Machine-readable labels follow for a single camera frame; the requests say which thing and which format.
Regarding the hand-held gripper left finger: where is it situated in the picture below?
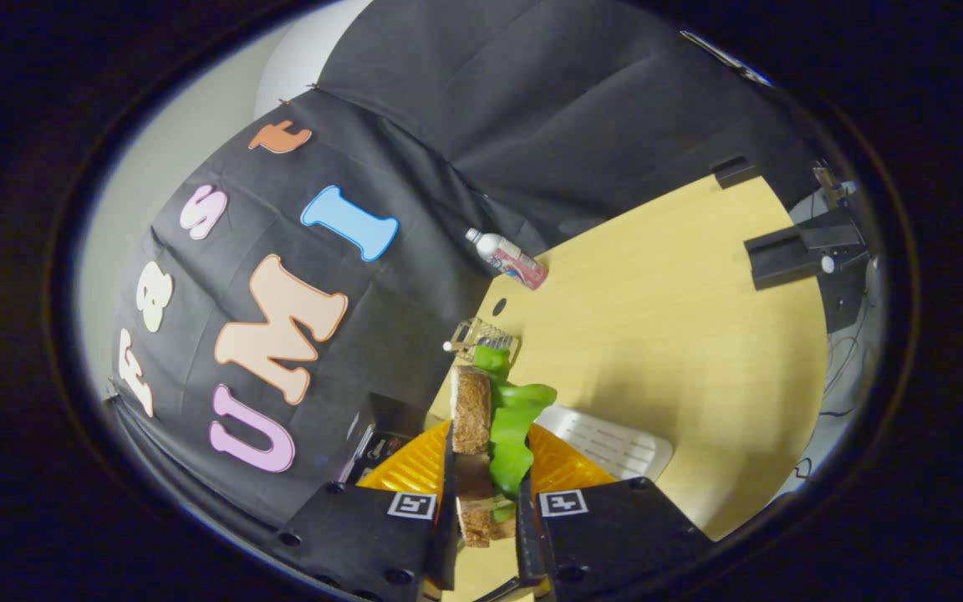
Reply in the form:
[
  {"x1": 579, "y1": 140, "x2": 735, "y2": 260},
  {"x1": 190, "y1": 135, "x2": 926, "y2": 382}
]
[{"x1": 268, "y1": 421, "x2": 459, "y2": 602}]

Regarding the black backdrop cloth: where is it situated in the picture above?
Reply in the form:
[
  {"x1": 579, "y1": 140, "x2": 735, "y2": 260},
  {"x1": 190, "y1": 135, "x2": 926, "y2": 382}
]
[{"x1": 105, "y1": 0, "x2": 825, "y2": 528}]

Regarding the black toaster oven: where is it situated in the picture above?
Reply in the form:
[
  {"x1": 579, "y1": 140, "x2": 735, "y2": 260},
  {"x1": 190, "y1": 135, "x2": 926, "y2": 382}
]
[{"x1": 335, "y1": 393, "x2": 428, "y2": 486}]

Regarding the small black table clamp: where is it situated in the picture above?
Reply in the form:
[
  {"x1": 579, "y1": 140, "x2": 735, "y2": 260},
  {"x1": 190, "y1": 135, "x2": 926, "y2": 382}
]
[{"x1": 713, "y1": 155, "x2": 760, "y2": 190}]

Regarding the white plastic tray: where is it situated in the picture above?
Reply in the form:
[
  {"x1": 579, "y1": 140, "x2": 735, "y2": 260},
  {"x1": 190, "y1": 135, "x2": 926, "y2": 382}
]
[{"x1": 544, "y1": 405, "x2": 675, "y2": 482}]

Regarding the large black clamp mount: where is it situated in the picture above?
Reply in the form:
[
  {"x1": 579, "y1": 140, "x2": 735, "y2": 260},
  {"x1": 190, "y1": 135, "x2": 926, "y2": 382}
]
[{"x1": 743, "y1": 209, "x2": 871, "y2": 335}]

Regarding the toast sandwich with green lettuce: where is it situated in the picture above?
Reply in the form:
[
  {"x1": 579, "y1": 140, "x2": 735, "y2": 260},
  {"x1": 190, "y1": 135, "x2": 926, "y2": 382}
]
[{"x1": 451, "y1": 345, "x2": 558, "y2": 548}]

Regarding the white bottle with pink label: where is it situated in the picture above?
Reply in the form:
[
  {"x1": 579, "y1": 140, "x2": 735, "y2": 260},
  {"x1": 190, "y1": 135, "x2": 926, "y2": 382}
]
[{"x1": 464, "y1": 227, "x2": 549, "y2": 291}]

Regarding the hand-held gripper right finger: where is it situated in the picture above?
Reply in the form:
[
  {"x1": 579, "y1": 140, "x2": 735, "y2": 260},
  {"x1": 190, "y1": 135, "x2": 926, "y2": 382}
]
[{"x1": 517, "y1": 424, "x2": 715, "y2": 602}]

